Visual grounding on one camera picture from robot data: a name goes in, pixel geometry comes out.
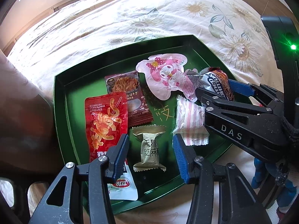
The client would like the white floral bed sheet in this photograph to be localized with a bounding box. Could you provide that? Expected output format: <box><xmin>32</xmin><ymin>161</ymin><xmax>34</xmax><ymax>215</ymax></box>
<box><xmin>8</xmin><ymin>0</ymin><xmax>283</xmax><ymax>223</ymax></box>

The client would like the olive green pastry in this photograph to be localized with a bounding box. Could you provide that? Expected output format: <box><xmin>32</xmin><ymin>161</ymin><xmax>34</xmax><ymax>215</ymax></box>
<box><xmin>132</xmin><ymin>124</ymin><xmax>166</xmax><ymax>172</ymax></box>

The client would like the dark wooden chair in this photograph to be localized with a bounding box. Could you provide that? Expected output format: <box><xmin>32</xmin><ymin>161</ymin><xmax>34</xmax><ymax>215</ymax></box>
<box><xmin>1</xmin><ymin>162</ymin><xmax>58</xmax><ymax>223</ymax></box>

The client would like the dark red noodle snack packet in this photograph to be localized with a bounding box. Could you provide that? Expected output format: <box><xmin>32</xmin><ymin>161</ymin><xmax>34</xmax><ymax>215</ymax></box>
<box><xmin>104</xmin><ymin>70</ymin><xmax>154</xmax><ymax>127</ymax></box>

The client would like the green tray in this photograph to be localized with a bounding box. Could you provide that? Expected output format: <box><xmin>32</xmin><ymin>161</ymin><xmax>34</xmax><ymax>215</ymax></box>
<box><xmin>54</xmin><ymin>35</ymin><xmax>228</xmax><ymax>214</ymax></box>

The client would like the pink My Melody snack bag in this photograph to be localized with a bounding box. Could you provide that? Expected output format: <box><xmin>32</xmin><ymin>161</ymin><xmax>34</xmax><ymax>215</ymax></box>
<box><xmin>136</xmin><ymin>54</ymin><xmax>197</xmax><ymax>103</ymax></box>

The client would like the red white snack pouch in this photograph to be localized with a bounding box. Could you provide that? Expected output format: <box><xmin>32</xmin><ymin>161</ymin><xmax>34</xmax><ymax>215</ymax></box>
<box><xmin>85</xmin><ymin>91</ymin><xmax>138</xmax><ymax>201</ymax></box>

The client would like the pink striped snack packet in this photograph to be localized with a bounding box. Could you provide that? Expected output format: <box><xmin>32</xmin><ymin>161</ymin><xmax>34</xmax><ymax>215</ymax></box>
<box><xmin>172</xmin><ymin>95</ymin><xmax>209</xmax><ymax>146</ymax></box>

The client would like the white blue chip bag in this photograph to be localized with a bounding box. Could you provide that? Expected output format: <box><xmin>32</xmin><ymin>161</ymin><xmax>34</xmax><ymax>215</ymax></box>
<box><xmin>185</xmin><ymin>67</ymin><xmax>234</xmax><ymax>101</ymax></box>

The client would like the blue gloved right hand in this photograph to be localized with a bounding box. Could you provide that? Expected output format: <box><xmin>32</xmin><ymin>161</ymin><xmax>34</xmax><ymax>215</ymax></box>
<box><xmin>251</xmin><ymin>158</ymin><xmax>298</xmax><ymax>214</ymax></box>

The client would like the brown pillow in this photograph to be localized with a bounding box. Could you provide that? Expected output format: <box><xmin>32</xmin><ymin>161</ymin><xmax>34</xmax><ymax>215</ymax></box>
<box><xmin>1</xmin><ymin>53</ymin><xmax>63</xmax><ymax>173</ymax></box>

